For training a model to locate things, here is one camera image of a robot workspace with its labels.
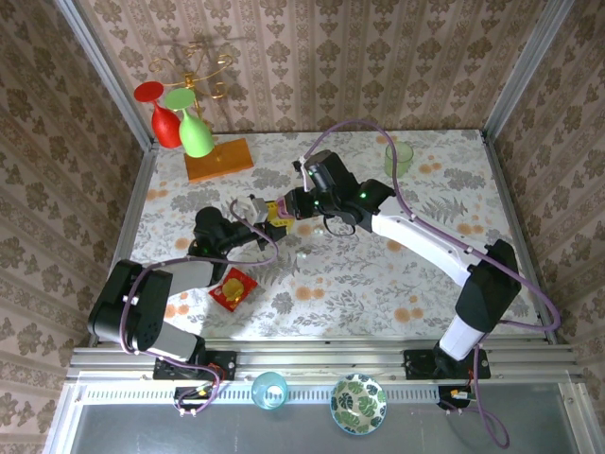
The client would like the red packet with yellow print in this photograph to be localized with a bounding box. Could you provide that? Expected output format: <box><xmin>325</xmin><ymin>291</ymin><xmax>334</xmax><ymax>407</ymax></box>
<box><xmin>208</xmin><ymin>268</ymin><xmax>259</xmax><ymax>314</ymax></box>

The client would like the green translucent plastic cup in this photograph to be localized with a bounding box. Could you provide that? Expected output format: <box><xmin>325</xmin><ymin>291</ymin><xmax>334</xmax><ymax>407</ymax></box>
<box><xmin>383</xmin><ymin>141</ymin><xmax>415</xmax><ymax>179</ymax></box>

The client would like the gold glass rack wooden base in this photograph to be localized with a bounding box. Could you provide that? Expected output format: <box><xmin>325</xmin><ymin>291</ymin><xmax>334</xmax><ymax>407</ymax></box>
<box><xmin>148</xmin><ymin>40</ymin><xmax>255</xmax><ymax>183</ymax></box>

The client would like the green wine glass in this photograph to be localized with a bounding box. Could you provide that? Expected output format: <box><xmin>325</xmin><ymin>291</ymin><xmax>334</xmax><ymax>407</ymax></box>
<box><xmin>164</xmin><ymin>88</ymin><xmax>215</xmax><ymax>159</ymax></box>

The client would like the red wine glass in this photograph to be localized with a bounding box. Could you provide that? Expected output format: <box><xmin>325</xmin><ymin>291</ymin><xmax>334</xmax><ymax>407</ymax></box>
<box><xmin>133</xmin><ymin>80</ymin><xmax>183</xmax><ymax>150</ymax></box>

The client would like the blue glass cup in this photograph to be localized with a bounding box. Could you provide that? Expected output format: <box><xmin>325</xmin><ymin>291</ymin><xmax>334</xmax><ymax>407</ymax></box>
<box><xmin>251</xmin><ymin>371</ymin><xmax>289</xmax><ymax>414</ymax></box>

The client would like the leaf pattern bowl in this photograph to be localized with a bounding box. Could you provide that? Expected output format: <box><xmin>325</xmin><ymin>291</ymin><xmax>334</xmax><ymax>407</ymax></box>
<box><xmin>329</xmin><ymin>373</ymin><xmax>388</xmax><ymax>434</ymax></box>

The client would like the grey metal shelf panel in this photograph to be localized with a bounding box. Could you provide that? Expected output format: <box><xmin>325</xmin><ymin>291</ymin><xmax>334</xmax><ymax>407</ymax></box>
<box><xmin>46</xmin><ymin>401</ymin><xmax>605</xmax><ymax>454</ymax></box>

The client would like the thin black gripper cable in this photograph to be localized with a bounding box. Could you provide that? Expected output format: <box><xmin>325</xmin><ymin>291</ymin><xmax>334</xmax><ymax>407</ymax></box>
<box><xmin>320</xmin><ymin>215</ymin><xmax>356</xmax><ymax>237</ymax></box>

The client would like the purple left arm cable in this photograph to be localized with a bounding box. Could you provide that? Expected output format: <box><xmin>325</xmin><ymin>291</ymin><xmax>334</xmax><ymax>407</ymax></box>
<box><xmin>120</xmin><ymin>198</ymin><xmax>280</xmax><ymax>417</ymax></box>

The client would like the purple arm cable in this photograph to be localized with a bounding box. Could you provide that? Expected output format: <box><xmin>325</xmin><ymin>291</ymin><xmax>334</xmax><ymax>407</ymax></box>
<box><xmin>120</xmin><ymin>198</ymin><xmax>280</xmax><ymax>417</ymax></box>
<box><xmin>301</xmin><ymin>118</ymin><xmax>562</xmax><ymax>450</ymax></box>

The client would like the aluminium table edge rail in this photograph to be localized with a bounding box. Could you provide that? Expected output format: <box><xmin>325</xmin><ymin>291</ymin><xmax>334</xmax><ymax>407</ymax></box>
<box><xmin>479</xmin><ymin>130</ymin><xmax>559</xmax><ymax>345</ymax></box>
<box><xmin>111</xmin><ymin>141</ymin><xmax>160</xmax><ymax>294</ymax></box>

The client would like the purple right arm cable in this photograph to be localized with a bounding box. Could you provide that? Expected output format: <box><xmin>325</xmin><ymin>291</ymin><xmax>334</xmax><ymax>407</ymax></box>
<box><xmin>301</xmin><ymin>118</ymin><xmax>562</xmax><ymax>450</ymax></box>

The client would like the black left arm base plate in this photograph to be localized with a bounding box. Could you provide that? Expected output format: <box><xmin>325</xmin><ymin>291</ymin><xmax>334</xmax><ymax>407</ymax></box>
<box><xmin>153</xmin><ymin>350</ymin><xmax>237</xmax><ymax>382</ymax></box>

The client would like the aluminium front rail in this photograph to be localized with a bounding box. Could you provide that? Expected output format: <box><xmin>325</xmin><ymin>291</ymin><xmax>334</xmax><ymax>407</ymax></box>
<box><xmin>65</xmin><ymin>338</ymin><xmax>585</xmax><ymax>382</ymax></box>

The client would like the black connector bracket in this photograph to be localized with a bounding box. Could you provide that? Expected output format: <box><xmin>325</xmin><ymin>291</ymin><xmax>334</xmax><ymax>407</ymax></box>
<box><xmin>173</xmin><ymin>385</ymin><xmax>223</xmax><ymax>418</ymax></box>
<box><xmin>437</xmin><ymin>385</ymin><xmax>476</xmax><ymax>412</ymax></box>

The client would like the slotted metal cable duct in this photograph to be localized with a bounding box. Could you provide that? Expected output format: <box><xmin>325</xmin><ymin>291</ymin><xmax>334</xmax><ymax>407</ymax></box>
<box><xmin>78</xmin><ymin>380</ymin><xmax>474</xmax><ymax>404</ymax></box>

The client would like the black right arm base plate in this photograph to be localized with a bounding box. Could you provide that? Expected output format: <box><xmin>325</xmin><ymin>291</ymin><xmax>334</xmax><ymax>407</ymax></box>
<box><xmin>404</xmin><ymin>348</ymin><xmax>492</xmax><ymax>381</ymax></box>

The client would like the aluminium frame post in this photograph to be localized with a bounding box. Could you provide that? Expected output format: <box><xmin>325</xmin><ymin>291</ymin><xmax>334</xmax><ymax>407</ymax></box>
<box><xmin>481</xmin><ymin>0</ymin><xmax>576</xmax><ymax>143</ymax></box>
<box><xmin>54</xmin><ymin>0</ymin><xmax>160</xmax><ymax>151</ymax></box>

